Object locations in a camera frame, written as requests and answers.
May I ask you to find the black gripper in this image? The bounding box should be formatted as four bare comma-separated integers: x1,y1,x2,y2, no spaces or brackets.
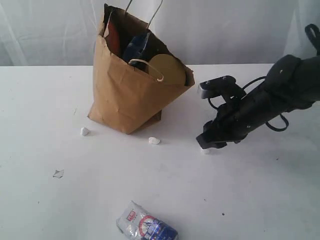
196,94,268,150

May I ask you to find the small white foam piece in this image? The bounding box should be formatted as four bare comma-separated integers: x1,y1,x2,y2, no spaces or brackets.
148,137,161,145
201,148,211,155
80,127,90,137

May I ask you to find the clear jar with gold lid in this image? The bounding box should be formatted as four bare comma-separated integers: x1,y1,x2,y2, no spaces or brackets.
146,54,186,86

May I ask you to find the brown paper bag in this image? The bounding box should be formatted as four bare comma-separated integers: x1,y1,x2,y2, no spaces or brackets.
88,4,195,134

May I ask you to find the spaghetti packet blue and orange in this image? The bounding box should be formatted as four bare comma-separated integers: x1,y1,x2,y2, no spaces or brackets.
122,31,151,63

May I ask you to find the brown paper pouch orange label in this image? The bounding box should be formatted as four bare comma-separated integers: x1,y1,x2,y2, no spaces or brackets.
106,21,121,57

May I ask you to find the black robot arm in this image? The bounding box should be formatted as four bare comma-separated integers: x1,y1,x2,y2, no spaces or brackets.
196,55,320,149

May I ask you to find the white blue sugar packet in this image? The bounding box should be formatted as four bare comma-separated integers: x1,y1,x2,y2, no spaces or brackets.
116,201,179,240

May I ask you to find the small clear plastic scrap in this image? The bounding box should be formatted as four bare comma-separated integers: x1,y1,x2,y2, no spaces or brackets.
52,169,64,179

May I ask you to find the white backdrop curtain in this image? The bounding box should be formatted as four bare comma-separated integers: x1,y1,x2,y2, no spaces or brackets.
0,0,320,66

